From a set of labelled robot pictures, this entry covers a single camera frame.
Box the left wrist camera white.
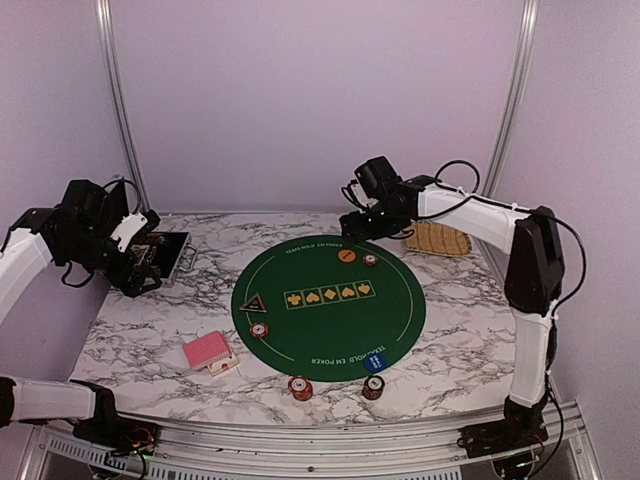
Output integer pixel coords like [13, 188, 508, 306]
[110, 213, 148, 253]

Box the round green poker mat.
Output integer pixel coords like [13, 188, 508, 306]
[231, 235, 427, 382]

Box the single orange poker chip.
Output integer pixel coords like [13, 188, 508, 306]
[250, 323, 269, 338]

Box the right aluminium frame post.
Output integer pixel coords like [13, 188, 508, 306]
[481, 0, 540, 197]

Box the aluminium poker case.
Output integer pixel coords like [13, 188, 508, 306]
[128, 231, 199, 287]

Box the blue small blind button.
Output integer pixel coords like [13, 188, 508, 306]
[364, 353, 388, 373]

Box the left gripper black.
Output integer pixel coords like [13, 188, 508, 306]
[59, 228, 161, 297]

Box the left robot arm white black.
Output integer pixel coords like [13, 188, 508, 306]
[1, 179, 162, 445]

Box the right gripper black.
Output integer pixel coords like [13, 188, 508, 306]
[338, 203, 403, 249]

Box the orange big blind button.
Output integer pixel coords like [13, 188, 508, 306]
[338, 249, 357, 263]

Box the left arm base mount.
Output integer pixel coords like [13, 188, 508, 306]
[72, 380, 160, 454]

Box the orange poker chip stack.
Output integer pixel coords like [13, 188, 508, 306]
[288, 376, 313, 401]

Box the aluminium front rail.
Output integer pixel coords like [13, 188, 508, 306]
[7, 401, 604, 479]

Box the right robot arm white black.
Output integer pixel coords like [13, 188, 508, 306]
[340, 156, 565, 410]

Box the left aluminium frame post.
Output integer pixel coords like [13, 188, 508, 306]
[95, 0, 150, 208]

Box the aluminium frame post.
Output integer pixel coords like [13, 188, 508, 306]
[481, 0, 540, 197]
[95, 0, 150, 208]

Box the red playing card deck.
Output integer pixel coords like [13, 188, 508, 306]
[183, 331, 232, 369]

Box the woven bamboo tray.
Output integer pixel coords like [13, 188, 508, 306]
[406, 222, 472, 257]

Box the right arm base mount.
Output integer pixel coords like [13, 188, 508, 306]
[457, 397, 549, 458]

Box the playing card box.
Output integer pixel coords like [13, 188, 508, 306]
[207, 353, 239, 376]

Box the triangular all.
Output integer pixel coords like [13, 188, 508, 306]
[240, 293, 267, 314]

